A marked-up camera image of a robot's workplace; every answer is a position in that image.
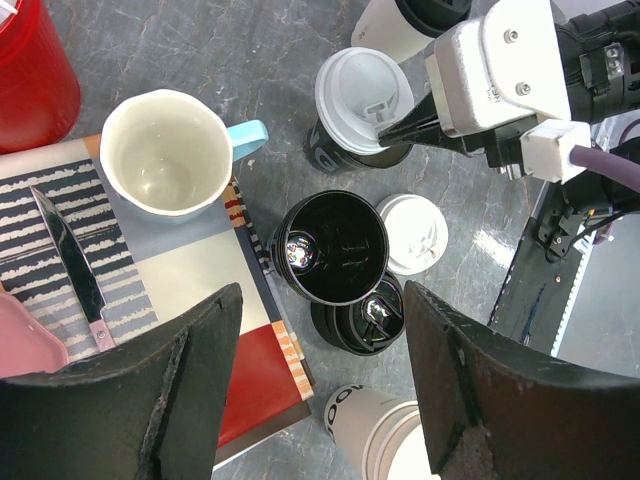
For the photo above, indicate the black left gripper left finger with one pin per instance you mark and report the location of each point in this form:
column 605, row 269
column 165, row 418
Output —
column 150, row 408

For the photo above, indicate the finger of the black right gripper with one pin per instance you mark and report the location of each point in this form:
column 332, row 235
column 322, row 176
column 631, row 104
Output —
column 419, row 127

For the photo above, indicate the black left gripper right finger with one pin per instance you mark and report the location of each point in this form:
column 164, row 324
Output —
column 492, row 408

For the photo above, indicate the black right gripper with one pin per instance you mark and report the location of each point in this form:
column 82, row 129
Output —
column 599, row 54

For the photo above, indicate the white coffee cup lid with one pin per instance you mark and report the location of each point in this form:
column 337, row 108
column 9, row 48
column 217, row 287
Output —
column 360, row 92

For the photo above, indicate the black plastic cup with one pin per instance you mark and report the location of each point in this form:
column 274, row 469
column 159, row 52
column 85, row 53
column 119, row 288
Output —
column 324, row 154

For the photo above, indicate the white paper coffee cup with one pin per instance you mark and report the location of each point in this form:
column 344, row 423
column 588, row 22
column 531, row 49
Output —
column 383, row 27

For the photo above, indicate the black coffee cup lid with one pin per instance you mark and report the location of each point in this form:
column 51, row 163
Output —
column 434, row 17

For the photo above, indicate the stack of white lids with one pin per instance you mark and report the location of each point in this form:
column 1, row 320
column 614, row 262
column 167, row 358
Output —
column 417, row 233

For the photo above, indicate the stack of white paper cups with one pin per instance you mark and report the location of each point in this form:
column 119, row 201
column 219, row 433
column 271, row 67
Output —
column 380, row 434

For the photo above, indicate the pink polka dot plate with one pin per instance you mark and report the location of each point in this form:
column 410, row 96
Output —
column 27, row 346

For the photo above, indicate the colourful patchwork placemat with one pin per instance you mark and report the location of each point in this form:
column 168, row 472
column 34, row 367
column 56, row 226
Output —
column 149, row 273

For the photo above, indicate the stack of black cups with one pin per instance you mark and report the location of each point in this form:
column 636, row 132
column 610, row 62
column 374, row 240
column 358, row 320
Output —
column 331, row 248

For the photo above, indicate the light blue ceramic mug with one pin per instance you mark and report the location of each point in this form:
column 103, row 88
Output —
column 169, row 156

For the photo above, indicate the red straw holder cup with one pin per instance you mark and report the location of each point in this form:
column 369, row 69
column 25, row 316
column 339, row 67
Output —
column 40, row 92

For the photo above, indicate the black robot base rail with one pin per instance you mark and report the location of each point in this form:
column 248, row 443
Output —
column 542, row 282

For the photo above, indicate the pink handled knife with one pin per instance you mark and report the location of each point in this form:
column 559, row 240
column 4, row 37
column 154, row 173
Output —
column 78, row 269

